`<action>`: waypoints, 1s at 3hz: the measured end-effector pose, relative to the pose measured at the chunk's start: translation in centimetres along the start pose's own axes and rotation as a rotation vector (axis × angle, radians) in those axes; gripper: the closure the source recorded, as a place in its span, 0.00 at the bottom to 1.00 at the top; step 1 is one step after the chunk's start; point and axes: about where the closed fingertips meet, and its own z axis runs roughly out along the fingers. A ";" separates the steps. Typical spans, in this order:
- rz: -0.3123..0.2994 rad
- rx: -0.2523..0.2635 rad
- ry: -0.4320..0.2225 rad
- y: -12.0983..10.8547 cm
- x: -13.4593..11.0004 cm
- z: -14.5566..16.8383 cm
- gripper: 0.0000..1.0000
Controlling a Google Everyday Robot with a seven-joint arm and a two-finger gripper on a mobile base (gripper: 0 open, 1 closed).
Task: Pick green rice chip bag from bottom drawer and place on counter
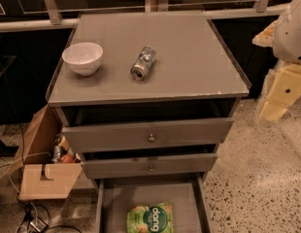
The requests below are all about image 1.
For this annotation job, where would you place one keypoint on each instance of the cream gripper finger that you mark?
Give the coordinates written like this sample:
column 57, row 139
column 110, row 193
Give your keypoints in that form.
column 284, row 92

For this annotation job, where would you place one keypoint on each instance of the green rice chip bag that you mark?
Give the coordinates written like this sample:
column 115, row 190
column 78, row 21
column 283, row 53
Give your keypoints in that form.
column 151, row 219

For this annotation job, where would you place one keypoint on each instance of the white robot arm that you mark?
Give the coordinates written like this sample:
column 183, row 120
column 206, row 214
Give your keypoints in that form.
column 284, row 37

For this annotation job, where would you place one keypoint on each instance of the grey middle drawer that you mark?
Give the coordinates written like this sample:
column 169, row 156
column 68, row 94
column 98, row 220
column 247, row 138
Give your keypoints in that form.
column 149, row 166

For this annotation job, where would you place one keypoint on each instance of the grey drawer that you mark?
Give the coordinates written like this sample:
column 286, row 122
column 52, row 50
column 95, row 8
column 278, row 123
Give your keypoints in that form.
column 116, row 197
column 148, row 135
column 149, row 166

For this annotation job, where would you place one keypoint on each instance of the grey bottom drawer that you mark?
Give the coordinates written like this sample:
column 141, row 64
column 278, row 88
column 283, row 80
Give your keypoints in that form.
column 116, row 197

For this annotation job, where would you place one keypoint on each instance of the grey drawer cabinet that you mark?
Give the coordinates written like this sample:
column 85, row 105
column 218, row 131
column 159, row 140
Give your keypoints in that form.
column 194, row 76

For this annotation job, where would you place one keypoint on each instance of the grey top drawer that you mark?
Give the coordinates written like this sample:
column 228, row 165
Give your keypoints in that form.
column 148, row 135

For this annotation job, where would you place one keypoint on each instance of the silver drink can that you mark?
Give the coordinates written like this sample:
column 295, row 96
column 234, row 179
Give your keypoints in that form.
column 143, row 63

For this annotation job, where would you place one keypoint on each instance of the white ceramic bowl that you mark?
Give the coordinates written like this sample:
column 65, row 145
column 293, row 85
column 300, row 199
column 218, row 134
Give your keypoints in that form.
column 83, row 58

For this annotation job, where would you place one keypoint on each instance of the items inside cardboard box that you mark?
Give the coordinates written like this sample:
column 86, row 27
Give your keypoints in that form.
column 62, row 152

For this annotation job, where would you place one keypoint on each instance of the cardboard box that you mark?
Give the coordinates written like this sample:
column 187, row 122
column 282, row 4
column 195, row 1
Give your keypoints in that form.
column 41, row 180

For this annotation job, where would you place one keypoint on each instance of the metal railing frame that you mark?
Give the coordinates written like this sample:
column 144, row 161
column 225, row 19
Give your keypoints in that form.
column 21, row 15

